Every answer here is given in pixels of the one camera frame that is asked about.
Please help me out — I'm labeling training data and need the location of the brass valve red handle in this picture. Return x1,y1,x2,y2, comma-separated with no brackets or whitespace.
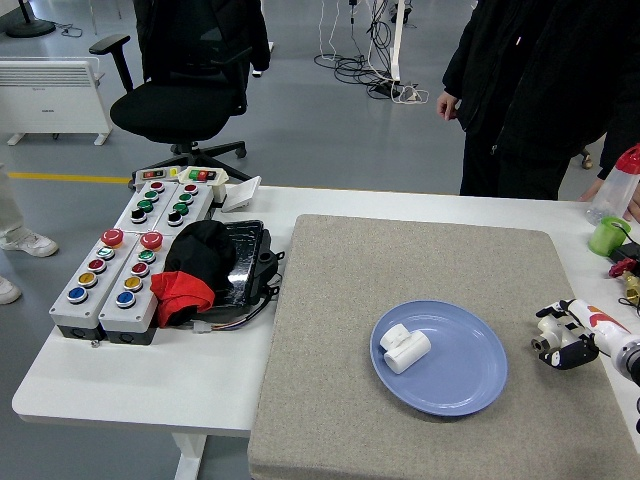
608,259,640,306

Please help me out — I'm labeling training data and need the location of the small black box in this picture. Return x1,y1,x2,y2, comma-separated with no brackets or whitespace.
607,243,640,264

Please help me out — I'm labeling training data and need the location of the grey switch box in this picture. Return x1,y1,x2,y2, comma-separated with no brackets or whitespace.
130,167,189,192

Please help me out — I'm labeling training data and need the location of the black floor cable bundle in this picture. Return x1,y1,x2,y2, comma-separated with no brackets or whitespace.
313,0,401,100

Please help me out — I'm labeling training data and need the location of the white panel heater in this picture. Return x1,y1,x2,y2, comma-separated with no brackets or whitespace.
0,56,114,147

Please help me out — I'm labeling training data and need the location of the person's right hand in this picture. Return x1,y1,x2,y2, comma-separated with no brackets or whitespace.
436,89,462,122

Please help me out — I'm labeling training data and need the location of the black office chair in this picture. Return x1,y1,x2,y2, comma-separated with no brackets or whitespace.
88,19,252,184

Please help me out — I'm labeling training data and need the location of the white desk leg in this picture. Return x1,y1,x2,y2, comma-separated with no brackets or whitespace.
389,0,407,84

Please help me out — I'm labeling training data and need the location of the white pipe tee metal thread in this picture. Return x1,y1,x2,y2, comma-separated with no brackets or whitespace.
530,314,581,354

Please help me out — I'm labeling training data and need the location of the green cup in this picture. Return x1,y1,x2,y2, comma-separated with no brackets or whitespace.
587,216,632,258

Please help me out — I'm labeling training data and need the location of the white red-green switch box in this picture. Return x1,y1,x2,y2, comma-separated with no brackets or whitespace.
178,166,230,204

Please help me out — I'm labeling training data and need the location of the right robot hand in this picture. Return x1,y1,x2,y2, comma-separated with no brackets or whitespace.
530,298,633,371

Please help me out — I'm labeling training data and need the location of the black and red cloth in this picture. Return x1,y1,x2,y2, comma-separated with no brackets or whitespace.
149,219,239,330

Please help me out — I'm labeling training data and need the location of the white table leg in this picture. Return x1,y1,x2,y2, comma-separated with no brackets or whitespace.
172,432,209,480

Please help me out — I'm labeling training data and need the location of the grey-brown mat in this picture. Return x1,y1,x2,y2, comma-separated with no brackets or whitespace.
247,214,640,480

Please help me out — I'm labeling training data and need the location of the plain white pipe tee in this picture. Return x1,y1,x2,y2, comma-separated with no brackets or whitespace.
378,323,433,375

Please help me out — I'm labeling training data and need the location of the blue plate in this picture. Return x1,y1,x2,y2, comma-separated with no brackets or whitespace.
369,299,509,418

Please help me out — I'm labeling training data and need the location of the small four-button control box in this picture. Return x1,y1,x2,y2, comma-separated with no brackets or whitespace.
114,180,179,234
149,182,217,237

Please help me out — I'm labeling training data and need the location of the white wall switch plate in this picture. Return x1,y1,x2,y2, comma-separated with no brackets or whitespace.
221,175,263,214

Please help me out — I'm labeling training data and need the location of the large five-button control box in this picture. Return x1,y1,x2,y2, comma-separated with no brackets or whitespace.
98,230,167,346
48,228,126,342

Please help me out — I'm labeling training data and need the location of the black plastic tray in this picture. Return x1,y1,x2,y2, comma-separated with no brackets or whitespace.
214,219,267,307

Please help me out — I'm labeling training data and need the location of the black round stand base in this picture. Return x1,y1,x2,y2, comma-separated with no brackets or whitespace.
4,0,57,39

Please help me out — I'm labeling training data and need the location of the clear bottle red cap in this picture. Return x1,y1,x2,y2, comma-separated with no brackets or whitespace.
584,143,640,227

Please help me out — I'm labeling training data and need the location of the black device housing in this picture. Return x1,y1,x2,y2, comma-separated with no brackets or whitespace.
249,227,287,312

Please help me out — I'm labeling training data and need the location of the person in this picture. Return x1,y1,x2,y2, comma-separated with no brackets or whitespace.
0,164,60,306
596,130,640,182
442,0,640,201

